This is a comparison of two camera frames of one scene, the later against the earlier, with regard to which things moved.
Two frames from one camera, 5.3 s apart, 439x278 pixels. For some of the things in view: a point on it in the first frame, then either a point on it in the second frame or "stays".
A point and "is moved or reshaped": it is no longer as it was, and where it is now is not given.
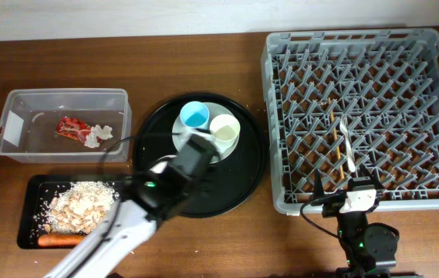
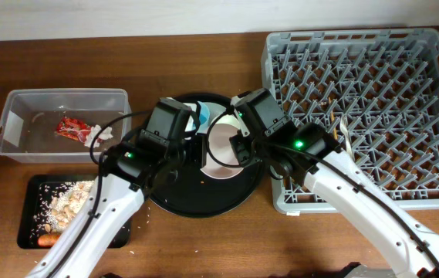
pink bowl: x=160 y=165 is moved or reshaped
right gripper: x=332 y=207 to x=244 y=155
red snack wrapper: x=74 y=128 stays
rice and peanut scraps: x=72 y=208 stays
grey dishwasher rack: x=361 y=105 stays
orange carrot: x=59 y=240 stays
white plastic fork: x=349 y=152 stays
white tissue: x=104 y=133 stays
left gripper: x=175 y=160 to x=199 y=144
